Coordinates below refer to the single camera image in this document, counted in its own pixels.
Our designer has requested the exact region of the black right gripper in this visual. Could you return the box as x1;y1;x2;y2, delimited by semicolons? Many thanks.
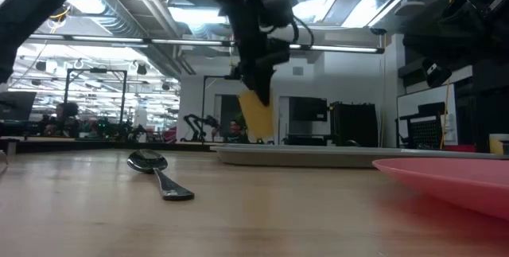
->
402;8;509;89

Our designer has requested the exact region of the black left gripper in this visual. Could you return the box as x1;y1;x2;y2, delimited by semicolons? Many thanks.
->
233;0;292;107

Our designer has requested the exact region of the pink plastic plate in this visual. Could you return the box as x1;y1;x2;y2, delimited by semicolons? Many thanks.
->
371;157;509;222

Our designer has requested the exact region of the dark metal spoon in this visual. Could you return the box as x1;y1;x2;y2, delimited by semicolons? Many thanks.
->
126;148;196;202

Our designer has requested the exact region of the grey plastic tray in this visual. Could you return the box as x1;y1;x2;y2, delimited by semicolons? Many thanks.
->
210;142;509;169

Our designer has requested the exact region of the white board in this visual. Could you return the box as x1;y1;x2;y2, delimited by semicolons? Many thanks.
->
396;83;459;150

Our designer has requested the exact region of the person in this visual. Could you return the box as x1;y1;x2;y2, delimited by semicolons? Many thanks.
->
42;101;81;138
227;112;251;144

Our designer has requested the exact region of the red cloth item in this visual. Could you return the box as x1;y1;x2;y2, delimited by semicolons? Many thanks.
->
442;144;478;154

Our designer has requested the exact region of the black cabinet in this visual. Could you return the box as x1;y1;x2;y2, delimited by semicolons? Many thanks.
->
329;101;379;148

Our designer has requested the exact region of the overhead light bar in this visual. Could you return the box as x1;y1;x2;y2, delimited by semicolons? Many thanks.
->
27;33;386;55

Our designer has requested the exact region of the dark computer monitor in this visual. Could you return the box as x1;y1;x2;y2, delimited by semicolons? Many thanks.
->
0;91;37;123

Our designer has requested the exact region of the black wall screen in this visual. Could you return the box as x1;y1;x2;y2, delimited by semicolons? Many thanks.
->
288;96;328;123

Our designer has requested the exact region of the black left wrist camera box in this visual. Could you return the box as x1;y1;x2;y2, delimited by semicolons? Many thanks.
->
258;0;297;29

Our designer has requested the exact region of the black rectangular stand frame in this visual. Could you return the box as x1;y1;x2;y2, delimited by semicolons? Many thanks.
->
63;67;129;127

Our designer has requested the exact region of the black table frame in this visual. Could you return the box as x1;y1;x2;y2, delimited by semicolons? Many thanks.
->
0;136;218;155

